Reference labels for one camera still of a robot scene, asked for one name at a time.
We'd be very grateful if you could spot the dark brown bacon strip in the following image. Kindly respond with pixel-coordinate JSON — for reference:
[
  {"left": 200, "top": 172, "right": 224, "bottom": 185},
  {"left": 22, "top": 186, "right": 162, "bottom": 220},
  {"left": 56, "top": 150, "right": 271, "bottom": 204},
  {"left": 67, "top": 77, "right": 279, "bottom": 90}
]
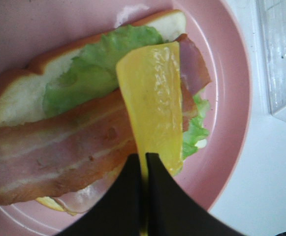
[{"left": 176, "top": 33, "right": 211, "bottom": 132}]

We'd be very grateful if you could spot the pale pink bacon strip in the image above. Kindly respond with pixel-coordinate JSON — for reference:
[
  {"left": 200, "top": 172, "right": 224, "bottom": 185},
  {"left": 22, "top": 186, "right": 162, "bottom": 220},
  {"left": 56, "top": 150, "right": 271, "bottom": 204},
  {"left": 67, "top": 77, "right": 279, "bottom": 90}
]
[{"left": 0, "top": 90, "right": 136, "bottom": 205}]

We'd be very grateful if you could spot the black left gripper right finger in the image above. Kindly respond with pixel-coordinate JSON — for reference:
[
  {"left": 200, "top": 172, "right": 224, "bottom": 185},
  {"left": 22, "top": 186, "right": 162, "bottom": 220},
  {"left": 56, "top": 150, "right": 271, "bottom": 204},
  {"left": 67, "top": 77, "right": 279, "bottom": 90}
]
[{"left": 146, "top": 153, "right": 242, "bottom": 236}]

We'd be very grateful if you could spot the clear right plastic tray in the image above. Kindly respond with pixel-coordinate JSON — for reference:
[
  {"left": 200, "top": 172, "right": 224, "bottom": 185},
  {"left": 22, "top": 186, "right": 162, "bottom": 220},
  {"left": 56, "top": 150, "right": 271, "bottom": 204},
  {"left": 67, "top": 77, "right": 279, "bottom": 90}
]
[{"left": 256, "top": 0, "right": 286, "bottom": 122}]

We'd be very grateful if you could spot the pink round plate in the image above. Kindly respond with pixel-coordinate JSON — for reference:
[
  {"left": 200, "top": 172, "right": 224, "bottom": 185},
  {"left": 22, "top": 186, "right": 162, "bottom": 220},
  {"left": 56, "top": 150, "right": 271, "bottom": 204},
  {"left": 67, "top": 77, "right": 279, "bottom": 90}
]
[{"left": 0, "top": 0, "right": 253, "bottom": 236}]

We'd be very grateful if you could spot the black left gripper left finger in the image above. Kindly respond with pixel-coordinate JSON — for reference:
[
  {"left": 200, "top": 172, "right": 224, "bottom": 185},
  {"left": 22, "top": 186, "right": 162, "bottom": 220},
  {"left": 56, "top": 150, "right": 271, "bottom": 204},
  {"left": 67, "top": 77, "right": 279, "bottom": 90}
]
[{"left": 58, "top": 154, "right": 141, "bottom": 236}]

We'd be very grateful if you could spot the white bread slice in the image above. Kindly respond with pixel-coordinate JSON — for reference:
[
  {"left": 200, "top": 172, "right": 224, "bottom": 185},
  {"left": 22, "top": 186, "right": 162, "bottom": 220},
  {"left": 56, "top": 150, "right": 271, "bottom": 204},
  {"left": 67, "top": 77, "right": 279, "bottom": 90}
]
[{"left": 0, "top": 9, "right": 209, "bottom": 216}]

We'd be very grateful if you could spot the yellow cheese slice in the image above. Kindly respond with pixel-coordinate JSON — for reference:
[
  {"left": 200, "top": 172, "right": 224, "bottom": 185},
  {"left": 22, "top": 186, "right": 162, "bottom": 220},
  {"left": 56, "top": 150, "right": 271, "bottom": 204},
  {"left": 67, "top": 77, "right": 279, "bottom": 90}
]
[{"left": 115, "top": 41, "right": 184, "bottom": 236}]

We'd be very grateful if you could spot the green lettuce leaf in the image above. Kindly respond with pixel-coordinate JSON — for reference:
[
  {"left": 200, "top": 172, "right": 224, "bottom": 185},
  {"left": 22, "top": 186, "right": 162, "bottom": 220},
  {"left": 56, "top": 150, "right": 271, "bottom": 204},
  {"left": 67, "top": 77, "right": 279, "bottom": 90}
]
[{"left": 42, "top": 25, "right": 210, "bottom": 158}]

